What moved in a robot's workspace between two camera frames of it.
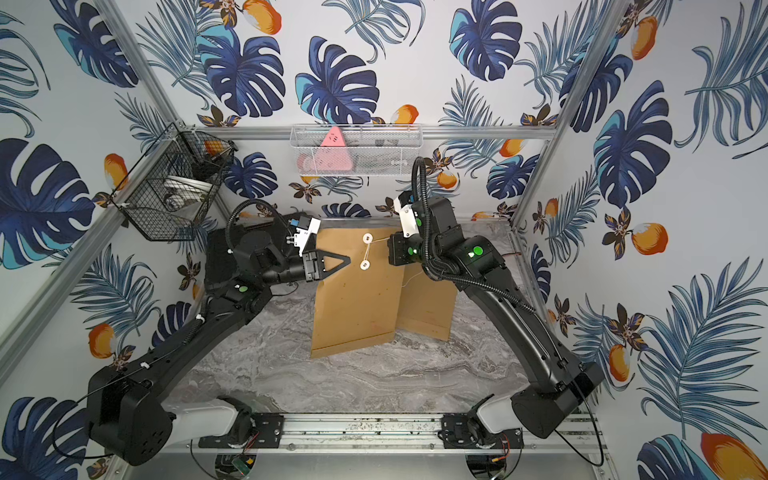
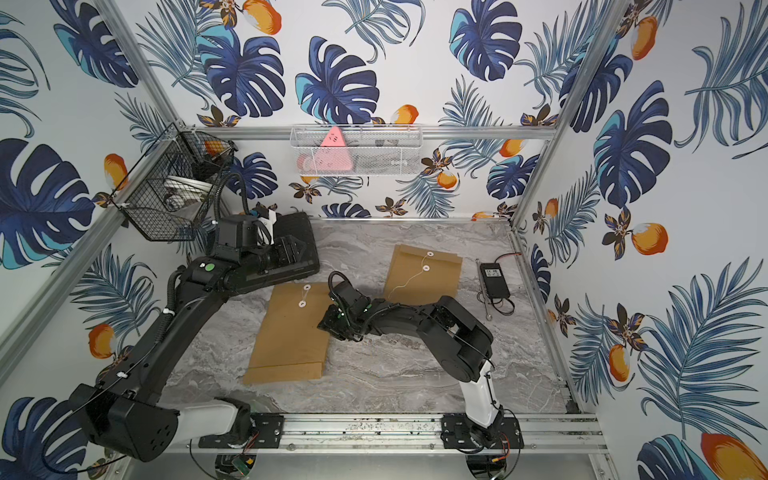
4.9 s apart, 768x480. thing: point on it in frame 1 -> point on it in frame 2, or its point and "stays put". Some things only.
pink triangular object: (331, 156) stays put
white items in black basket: (179, 191) stays put
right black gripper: (397, 241) -> (326, 323)
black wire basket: (172, 187) stays put
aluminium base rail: (388, 433) stays put
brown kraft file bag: (361, 304) -> (289, 344)
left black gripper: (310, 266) -> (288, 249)
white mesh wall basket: (357, 150) stays put
